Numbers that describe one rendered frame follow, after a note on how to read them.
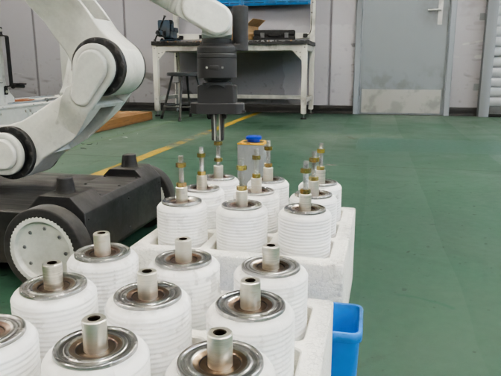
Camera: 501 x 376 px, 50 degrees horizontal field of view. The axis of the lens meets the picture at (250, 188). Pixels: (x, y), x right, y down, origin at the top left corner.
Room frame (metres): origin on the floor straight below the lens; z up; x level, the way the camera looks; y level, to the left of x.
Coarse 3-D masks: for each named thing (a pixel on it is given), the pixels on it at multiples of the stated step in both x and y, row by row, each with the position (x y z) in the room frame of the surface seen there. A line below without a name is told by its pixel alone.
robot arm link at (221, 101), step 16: (208, 64) 1.18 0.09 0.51; (224, 64) 1.18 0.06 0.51; (208, 80) 1.20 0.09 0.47; (224, 80) 1.20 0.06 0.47; (208, 96) 1.20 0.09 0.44; (224, 96) 1.20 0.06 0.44; (192, 112) 1.21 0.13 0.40; (208, 112) 1.20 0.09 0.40; (224, 112) 1.19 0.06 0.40; (240, 112) 1.20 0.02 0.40
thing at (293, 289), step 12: (240, 264) 0.67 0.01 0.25; (240, 276) 0.63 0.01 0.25; (252, 276) 0.62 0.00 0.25; (300, 276) 0.63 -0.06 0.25; (264, 288) 0.60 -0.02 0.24; (276, 288) 0.60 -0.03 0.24; (288, 288) 0.61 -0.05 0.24; (300, 288) 0.62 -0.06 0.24; (288, 300) 0.61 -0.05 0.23; (300, 300) 0.62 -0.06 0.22; (300, 312) 0.62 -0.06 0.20; (300, 324) 0.62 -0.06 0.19; (300, 336) 0.62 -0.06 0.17
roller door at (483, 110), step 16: (496, 0) 5.56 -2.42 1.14; (496, 16) 5.56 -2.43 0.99; (496, 32) 5.56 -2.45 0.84; (496, 48) 5.59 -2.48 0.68; (496, 64) 5.58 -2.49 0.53; (480, 80) 5.62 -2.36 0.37; (496, 80) 5.58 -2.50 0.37; (480, 96) 5.58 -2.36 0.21; (496, 96) 5.59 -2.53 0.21; (480, 112) 5.57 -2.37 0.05; (496, 112) 5.58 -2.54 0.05
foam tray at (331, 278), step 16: (352, 208) 1.21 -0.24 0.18; (336, 224) 1.09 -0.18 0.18; (352, 224) 1.10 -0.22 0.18; (144, 240) 0.98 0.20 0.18; (208, 240) 0.98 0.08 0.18; (272, 240) 0.98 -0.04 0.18; (336, 240) 0.98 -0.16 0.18; (352, 240) 1.12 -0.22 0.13; (144, 256) 0.93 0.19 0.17; (224, 256) 0.89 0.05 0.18; (240, 256) 0.89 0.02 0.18; (288, 256) 0.89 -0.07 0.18; (336, 256) 0.89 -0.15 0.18; (352, 256) 1.15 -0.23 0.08; (224, 272) 0.89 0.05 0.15; (320, 272) 0.85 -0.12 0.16; (336, 272) 0.85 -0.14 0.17; (352, 272) 1.19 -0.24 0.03; (224, 288) 0.89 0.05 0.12; (320, 288) 0.85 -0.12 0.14; (336, 288) 0.85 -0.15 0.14
